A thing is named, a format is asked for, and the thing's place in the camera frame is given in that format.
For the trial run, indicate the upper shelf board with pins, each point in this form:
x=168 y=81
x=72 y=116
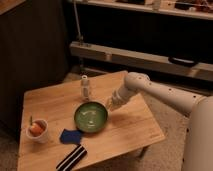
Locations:
x=144 y=8

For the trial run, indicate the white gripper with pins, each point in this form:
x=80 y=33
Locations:
x=119 y=98

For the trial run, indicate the metal vertical pole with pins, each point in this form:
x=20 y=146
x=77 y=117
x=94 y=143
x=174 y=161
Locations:
x=79 y=35

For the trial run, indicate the green ceramic bowl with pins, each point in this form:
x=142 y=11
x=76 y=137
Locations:
x=91 y=117

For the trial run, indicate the black handle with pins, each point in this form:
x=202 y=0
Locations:
x=186 y=63

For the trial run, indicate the clear plastic bottle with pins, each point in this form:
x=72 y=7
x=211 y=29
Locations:
x=85 y=88

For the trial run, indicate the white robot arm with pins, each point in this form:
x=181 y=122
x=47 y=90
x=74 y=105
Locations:
x=198 y=148

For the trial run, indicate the blue sponge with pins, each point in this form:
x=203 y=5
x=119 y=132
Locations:
x=71 y=136

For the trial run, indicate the orange fruit in cup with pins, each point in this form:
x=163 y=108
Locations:
x=36 y=129

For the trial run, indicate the grey metal shelf rail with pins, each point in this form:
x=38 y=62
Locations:
x=140 y=60

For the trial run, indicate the black white striped cloth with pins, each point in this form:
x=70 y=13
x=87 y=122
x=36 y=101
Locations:
x=69 y=162

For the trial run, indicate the wooden table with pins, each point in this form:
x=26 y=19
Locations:
x=51 y=129

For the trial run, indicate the white paper cup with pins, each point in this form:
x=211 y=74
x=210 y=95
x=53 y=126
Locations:
x=44 y=137

